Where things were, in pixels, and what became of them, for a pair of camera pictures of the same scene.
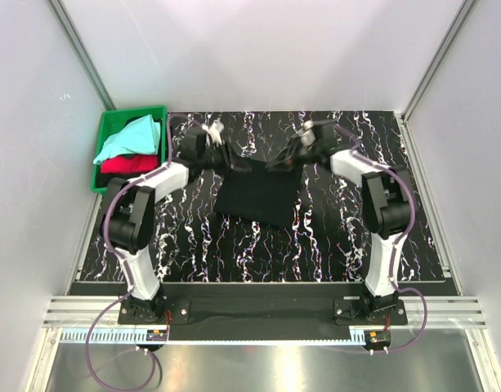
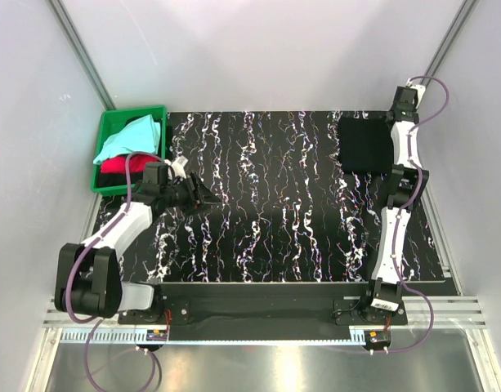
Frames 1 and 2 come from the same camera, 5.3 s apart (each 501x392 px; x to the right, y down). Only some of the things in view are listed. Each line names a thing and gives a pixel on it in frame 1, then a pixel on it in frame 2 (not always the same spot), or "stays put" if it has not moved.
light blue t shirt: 140,135 stays put
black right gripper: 288,157 to 413,107
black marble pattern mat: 336,242 stays put
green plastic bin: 111,121 stays put
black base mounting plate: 263,311 stays put
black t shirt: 248,189 to 366,145
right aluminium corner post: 460,19 stays put
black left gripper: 230,161 to 199,197
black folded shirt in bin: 102,178 stays put
